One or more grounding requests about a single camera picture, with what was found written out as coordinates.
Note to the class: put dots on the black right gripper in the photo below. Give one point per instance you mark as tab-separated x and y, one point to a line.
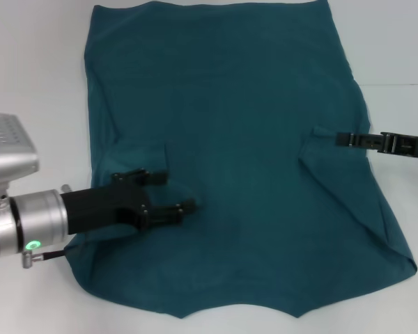
407	144

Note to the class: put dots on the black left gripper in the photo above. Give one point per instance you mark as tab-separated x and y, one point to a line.
101	205

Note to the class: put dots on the blue shirt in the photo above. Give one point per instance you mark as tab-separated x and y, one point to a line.
230	121

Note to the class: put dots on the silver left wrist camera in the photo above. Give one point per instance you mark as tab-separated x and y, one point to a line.
10	146

